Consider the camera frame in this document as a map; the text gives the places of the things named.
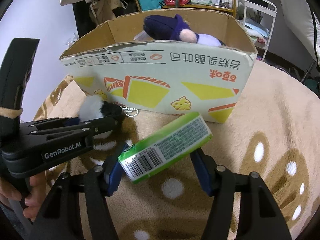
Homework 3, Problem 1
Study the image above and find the white black pompom keychain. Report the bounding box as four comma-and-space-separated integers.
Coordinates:
78, 95, 139, 134

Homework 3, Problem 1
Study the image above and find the green tissue pack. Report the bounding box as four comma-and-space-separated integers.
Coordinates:
118, 112, 212, 184

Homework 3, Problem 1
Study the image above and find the person's left hand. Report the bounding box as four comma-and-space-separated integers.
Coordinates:
0, 173, 47, 222

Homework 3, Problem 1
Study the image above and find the printed cardboard box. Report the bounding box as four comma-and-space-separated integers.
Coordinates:
60, 8, 257, 124

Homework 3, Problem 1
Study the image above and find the black hanging garment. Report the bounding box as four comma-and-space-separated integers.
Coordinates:
72, 1, 97, 38

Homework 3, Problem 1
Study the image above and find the beige hanging coat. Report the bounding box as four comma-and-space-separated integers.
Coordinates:
89, 0, 133, 26

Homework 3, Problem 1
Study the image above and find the purple plush doll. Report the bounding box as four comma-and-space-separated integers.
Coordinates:
134, 14, 225, 47

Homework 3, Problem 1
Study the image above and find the white rolling cart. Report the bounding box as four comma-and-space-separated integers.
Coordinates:
238, 0, 277, 61

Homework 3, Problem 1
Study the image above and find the white upright mattress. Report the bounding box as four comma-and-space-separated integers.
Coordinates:
280, 0, 319, 62

